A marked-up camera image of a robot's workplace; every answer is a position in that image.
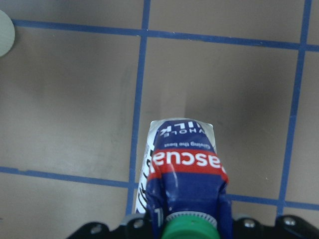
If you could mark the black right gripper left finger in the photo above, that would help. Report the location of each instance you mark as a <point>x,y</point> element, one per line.
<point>134,226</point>

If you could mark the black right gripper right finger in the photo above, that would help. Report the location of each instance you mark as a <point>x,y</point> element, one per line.
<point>285,227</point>

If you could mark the blue red milk carton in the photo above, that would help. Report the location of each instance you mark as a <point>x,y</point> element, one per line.
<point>182,185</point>

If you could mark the grey plastic cup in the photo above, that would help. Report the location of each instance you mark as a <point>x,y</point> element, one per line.
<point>7,33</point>

